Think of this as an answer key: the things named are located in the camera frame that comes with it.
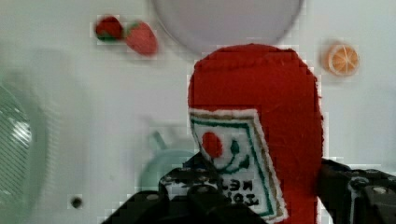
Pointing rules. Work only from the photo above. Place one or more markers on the dark red plush strawberry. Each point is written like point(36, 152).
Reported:
point(108, 29)

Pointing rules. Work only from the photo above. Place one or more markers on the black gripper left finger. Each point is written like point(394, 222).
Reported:
point(191, 194)

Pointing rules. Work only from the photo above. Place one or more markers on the light red plush strawberry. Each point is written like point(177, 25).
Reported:
point(141, 39)

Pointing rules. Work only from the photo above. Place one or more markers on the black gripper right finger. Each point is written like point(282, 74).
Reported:
point(356, 196)

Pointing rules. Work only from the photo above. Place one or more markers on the red plush ketchup bottle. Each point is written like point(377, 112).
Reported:
point(255, 116)

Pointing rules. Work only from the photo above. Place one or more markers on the green mug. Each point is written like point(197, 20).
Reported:
point(168, 153)

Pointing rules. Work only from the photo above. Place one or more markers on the grey round plate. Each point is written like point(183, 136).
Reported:
point(205, 25)

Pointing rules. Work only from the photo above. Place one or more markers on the orange slice toy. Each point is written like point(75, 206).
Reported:
point(341, 60)

